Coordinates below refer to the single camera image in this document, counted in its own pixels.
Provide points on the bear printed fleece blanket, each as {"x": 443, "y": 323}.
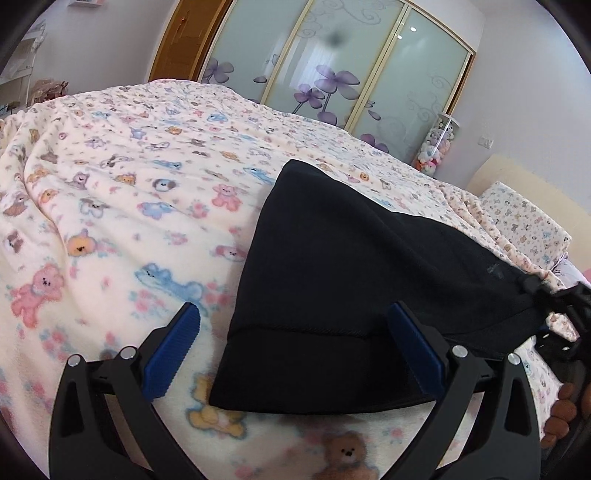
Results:
{"x": 115, "y": 207}

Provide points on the bear printed pillow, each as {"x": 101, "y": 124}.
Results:
{"x": 526, "y": 221}

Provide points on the wardrobe with floral glass doors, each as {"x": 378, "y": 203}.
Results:
{"x": 360, "y": 60}

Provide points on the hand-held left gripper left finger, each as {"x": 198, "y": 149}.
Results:
{"x": 173, "y": 353}

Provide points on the wooden door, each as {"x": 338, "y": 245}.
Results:
{"x": 184, "y": 37}

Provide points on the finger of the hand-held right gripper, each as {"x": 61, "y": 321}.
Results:
{"x": 570, "y": 300}
{"x": 556, "y": 344}

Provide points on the black pants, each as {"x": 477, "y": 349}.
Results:
{"x": 323, "y": 277}

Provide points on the person's right hand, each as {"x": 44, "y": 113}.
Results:
{"x": 561, "y": 413}

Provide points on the white storage rack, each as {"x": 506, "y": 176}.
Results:
{"x": 23, "y": 55}

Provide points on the white wall socket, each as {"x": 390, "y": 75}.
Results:
{"x": 486, "y": 141}

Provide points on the short white wall shelf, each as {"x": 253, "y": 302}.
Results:
{"x": 85, "y": 2}

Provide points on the clear tube of plush toys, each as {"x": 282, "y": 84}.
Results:
{"x": 436, "y": 145}

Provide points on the cream headboard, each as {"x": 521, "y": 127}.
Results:
{"x": 531, "y": 184}

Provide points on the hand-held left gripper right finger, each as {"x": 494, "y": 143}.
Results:
{"x": 415, "y": 353}

